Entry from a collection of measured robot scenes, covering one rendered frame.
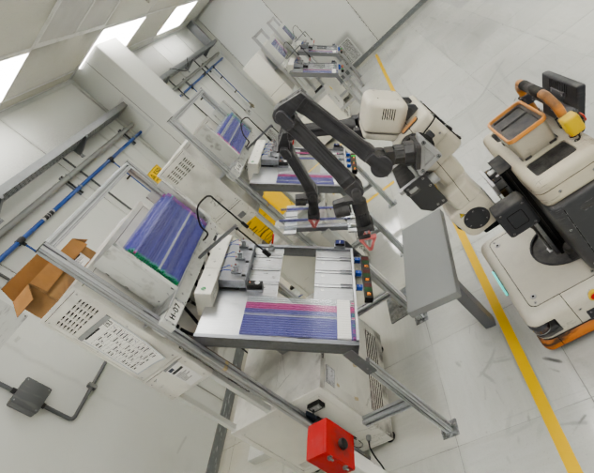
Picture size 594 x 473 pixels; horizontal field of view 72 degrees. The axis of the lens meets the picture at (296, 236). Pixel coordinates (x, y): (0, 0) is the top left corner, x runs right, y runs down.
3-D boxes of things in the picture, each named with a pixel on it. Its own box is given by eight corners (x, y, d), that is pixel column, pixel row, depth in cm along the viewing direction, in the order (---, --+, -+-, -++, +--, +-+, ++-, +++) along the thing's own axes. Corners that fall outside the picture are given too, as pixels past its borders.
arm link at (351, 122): (274, 135, 179) (274, 119, 184) (279, 157, 190) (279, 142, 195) (376, 124, 175) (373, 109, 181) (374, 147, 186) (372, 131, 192)
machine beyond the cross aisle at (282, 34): (363, 72, 788) (295, -9, 719) (367, 83, 720) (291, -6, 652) (312, 120, 847) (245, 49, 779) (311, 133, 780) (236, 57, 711)
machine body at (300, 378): (386, 340, 267) (322, 285, 245) (401, 444, 210) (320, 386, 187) (314, 378, 296) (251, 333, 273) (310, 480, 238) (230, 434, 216)
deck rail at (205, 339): (357, 351, 175) (358, 342, 172) (357, 355, 173) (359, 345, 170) (195, 342, 179) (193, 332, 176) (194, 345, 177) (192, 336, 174)
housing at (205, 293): (234, 254, 234) (232, 234, 226) (214, 316, 193) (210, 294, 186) (220, 253, 234) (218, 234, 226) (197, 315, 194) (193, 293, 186)
